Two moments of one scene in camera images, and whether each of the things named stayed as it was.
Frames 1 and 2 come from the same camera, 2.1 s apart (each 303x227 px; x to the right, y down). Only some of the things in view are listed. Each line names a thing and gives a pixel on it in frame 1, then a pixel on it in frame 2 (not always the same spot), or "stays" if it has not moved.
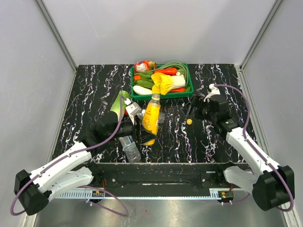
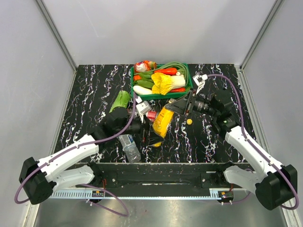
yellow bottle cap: x=189 y=121 stays
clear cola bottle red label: x=140 y=115 → x=151 y=116
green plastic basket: x=136 y=97 stays
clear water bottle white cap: x=130 y=148 stays
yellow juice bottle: x=151 y=118 → x=162 y=123
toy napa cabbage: x=116 y=105 stays
